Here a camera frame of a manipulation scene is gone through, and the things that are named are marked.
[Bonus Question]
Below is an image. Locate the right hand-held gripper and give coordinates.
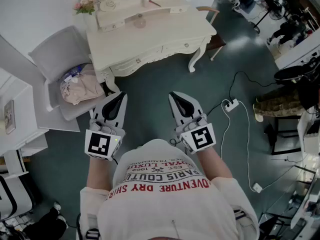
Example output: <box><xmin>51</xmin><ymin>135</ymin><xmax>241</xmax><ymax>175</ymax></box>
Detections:
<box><xmin>168</xmin><ymin>91</ymin><xmax>217</xmax><ymax>155</ymax></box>

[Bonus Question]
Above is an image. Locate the black standing fan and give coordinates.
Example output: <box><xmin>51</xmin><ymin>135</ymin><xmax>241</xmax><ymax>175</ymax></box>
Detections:
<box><xmin>251</xmin><ymin>0</ymin><xmax>285</xmax><ymax>34</ymax></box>

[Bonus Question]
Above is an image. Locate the wooden chair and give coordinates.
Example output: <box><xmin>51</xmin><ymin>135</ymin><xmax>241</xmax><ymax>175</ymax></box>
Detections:
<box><xmin>196</xmin><ymin>5</ymin><xmax>227</xmax><ymax>61</ymax></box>

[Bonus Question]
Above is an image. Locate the person's left forearm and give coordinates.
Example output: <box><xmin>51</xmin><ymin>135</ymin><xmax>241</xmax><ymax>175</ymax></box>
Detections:
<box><xmin>86</xmin><ymin>155</ymin><xmax>114</xmax><ymax>192</ymax></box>

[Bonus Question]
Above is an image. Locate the black metal frame stool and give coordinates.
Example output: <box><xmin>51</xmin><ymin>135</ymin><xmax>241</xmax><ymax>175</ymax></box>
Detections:
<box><xmin>270</xmin><ymin>115</ymin><xmax>304</xmax><ymax>156</ymax></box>

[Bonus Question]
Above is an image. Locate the person's right forearm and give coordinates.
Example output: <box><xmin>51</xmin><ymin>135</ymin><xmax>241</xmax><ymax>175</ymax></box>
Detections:
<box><xmin>194</xmin><ymin>146</ymin><xmax>234</xmax><ymax>183</ymax></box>

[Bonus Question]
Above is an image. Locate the small picture frame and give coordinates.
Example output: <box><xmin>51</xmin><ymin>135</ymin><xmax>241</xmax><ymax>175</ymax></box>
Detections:
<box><xmin>3</xmin><ymin>99</ymin><xmax>17</xmax><ymax>135</ymax></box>

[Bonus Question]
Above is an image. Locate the black floor cable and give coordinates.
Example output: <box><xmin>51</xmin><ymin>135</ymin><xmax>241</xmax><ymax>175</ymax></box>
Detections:
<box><xmin>204</xmin><ymin>70</ymin><xmax>279</xmax><ymax>118</ymax></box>

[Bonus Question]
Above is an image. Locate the pink crumpled garment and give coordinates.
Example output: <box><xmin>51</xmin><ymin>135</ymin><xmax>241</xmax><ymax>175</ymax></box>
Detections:
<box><xmin>59</xmin><ymin>70</ymin><xmax>106</xmax><ymax>106</ymax></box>

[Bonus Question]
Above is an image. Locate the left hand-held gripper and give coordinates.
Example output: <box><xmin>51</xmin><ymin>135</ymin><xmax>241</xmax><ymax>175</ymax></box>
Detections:
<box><xmin>84</xmin><ymin>91</ymin><xmax>129</xmax><ymax>162</ymax></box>

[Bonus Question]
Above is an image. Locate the pink frosted bottle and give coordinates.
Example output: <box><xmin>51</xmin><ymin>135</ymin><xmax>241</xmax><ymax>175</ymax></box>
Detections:
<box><xmin>133</xmin><ymin>13</ymin><xmax>147</xmax><ymax>30</ymax></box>

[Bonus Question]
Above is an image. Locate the cream carved dressing table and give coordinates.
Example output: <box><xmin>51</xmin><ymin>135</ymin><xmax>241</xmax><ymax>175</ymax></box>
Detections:
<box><xmin>72</xmin><ymin>0</ymin><xmax>218</xmax><ymax>94</ymax></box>

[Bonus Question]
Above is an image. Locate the person's white printed t-shirt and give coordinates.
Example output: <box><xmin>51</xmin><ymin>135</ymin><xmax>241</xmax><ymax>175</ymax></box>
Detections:
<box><xmin>79</xmin><ymin>138</ymin><xmax>260</xmax><ymax>240</ymax></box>

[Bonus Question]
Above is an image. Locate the pink artificial flower bouquet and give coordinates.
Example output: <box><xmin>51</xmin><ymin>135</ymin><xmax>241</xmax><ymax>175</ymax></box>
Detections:
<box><xmin>73</xmin><ymin>0</ymin><xmax>99</xmax><ymax>16</ymax></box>

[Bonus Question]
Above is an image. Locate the white suitcase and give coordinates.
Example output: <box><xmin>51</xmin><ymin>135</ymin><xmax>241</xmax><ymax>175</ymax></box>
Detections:
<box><xmin>0</xmin><ymin>174</ymin><xmax>34</xmax><ymax>222</ymax></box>

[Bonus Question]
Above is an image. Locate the white side desk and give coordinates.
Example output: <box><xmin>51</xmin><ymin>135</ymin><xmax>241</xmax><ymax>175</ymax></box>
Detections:
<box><xmin>289</xmin><ymin>108</ymin><xmax>320</xmax><ymax>231</ymax></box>

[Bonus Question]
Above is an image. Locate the black round stool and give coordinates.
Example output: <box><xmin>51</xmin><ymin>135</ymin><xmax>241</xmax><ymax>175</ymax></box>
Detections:
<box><xmin>273</xmin><ymin>64</ymin><xmax>305</xmax><ymax>85</ymax></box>

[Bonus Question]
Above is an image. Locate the white floor cable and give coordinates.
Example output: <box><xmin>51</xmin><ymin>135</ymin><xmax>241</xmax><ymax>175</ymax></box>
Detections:
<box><xmin>220</xmin><ymin>100</ymin><xmax>254</xmax><ymax>192</ymax></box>

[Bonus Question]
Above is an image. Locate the white cabinet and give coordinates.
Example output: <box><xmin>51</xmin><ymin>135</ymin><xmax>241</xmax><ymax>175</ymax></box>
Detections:
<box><xmin>0</xmin><ymin>67</ymin><xmax>49</xmax><ymax>158</ymax></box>

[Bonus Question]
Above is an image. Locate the grey upholstered chair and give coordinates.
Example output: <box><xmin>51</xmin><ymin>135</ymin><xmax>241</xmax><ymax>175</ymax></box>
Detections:
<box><xmin>27</xmin><ymin>25</ymin><xmax>114</xmax><ymax>122</ymax></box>

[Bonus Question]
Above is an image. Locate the white power strip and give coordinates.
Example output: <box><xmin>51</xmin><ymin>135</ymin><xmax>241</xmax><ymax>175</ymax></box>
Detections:
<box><xmin>224</xmin><ymin>98</ymin><xmax>240</xmax><ymax>113</ymax></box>

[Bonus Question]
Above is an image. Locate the blue and white plastic packet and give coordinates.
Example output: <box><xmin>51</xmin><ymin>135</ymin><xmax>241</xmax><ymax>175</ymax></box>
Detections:
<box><xmin>62</xmin><ymin>63</ymin><xmax>85</xmax><ymax>84</ymax></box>

